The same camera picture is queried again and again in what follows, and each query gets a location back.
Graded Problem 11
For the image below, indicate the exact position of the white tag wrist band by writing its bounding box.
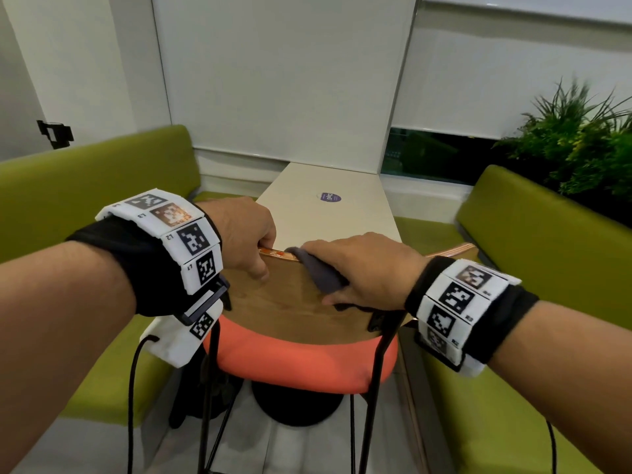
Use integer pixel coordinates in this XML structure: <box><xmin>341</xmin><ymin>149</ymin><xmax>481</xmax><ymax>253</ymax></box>
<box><xmin>404</xmin><ymin>256</ymin><xmax>540</xmax><ymax>366</ymax></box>
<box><xmin>66</xmin><ymin>188</ymin><xmax>224</xmax><ymax>317</ymax></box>

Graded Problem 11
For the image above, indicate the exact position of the person's left hand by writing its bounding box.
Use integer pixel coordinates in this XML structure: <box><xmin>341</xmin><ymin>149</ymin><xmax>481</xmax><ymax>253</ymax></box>
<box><xmin>197</xmin><ymin>196</ymin><xmax>277</xmax><ymax>283</ymax></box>

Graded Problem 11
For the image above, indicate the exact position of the dark window pane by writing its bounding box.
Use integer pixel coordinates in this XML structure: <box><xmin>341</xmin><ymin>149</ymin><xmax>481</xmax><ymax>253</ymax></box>
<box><xmin>381</xmin><ymin>126</ymin><xmax>500</xmax><ymax>186</ymax></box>

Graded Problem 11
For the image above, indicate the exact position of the dark grey cleaning cloth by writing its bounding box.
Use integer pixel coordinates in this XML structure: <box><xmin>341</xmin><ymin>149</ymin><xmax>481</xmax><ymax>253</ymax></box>
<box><xmin>285</xmin><ymin>246</ymin><xmax>376</xmax><ymax>314</ymax></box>

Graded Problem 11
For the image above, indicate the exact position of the green leafy plant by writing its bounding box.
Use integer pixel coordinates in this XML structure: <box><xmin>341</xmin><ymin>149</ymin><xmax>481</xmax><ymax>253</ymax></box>
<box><xmin>496</xmin><ymin>78</ymin><xmax>632</xmax><ymax>228</ymax></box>

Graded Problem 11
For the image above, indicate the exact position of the black wall bracket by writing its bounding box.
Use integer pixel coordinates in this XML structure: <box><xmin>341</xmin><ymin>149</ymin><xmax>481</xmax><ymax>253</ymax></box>
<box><xmin>37</xmin><ymin>119</ymin><xmax>75</xmax><ymax>150</ymax></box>

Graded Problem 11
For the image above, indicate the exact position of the white roller blind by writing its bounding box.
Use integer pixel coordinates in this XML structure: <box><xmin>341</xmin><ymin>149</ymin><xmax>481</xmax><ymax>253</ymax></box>
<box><xmin>392</xmin><ymin>0</ymin><xmax>632</xmax><ymax>142</ymax></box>
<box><xmin>151</xmin><ymin>0</ymin><xmax>419</xmax><ymax>174</ymax></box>

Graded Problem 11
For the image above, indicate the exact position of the white table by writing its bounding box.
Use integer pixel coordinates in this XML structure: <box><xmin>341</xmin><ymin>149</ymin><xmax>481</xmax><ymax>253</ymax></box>
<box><xmin>255</xmin><ymin>161</ymin><xmax>404</xmax><ymax>248</ymax></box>

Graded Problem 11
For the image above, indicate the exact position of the wooden chair with orange seat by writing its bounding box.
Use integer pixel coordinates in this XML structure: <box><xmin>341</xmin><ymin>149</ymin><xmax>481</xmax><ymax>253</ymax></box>
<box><xmin>197</xmin><ymin>243</ymin><xmax>481</xmax><ymax>474</ymax></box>

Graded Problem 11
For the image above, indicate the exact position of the person's right forearm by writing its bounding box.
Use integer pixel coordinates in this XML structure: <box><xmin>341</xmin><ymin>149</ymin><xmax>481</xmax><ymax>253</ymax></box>
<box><xmin>488</xmin><ymin>300</ymin><xmax>632</xmax><ymax>474</ymax></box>

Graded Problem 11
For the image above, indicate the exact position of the person's right hand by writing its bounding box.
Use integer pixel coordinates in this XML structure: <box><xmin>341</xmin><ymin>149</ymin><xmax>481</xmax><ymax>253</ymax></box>
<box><xmin>300</xmin><ymin>232</ymin><xmax>431</xmax><ymax>311</ymax></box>

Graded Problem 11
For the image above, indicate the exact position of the black round table base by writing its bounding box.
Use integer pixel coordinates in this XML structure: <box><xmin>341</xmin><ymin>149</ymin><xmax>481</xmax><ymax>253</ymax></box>
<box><xmin>251</xmin><ymin>379</ymin><xmax>344</xmax><ymax>428</ymax></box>

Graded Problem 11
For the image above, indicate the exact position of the green upholstered bench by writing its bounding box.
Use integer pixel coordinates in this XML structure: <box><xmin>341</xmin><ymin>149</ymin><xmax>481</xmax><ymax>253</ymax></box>
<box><xmin>0</xmin><ymin>124</ymin><xmax>257</xmax><ymax>428</ymax></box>
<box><xmin>394</xmin><ymin>165</ymin><xmax>632</xmax><ymax>474</ymax></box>

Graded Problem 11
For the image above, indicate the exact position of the person's left forearm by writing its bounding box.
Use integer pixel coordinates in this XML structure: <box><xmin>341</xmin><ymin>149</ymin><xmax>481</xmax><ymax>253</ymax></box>
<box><xmin>0</xmin><ymin>241</ymin><xmax>137</xmax><ymax>474</ymax></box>

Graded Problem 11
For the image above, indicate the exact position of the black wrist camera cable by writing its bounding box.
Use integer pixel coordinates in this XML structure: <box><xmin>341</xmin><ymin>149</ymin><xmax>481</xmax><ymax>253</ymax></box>
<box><xmin>545</xmin><ymin>419</ymin><xmax>558</xmax><ymax>474</ymax></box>
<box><xmin>127</xmin><ymin>334</ymin><xmax>161</xmax><ymax>474</ymax></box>

